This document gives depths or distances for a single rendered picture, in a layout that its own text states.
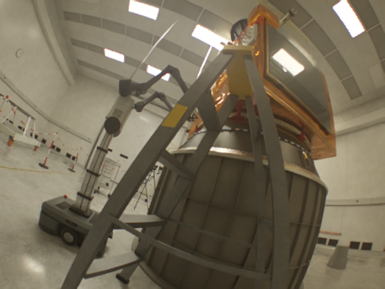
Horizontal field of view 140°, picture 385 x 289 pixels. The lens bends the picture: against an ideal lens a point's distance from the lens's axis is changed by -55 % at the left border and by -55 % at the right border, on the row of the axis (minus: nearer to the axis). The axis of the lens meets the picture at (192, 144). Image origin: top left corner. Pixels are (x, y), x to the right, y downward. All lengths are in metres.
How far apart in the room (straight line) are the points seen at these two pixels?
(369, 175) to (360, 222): 1.52
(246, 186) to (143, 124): 8.81
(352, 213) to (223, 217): 5.45
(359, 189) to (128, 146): 10.73
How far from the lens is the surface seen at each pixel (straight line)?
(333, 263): 3.57
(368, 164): 6.43
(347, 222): 6.20
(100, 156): 1.50
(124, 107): 1.53
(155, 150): 0.54
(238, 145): 1.31
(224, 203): 1.14
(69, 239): 1.48
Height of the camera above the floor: 0.79
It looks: 18 degrees up
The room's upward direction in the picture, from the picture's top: 19 degrees clockwise
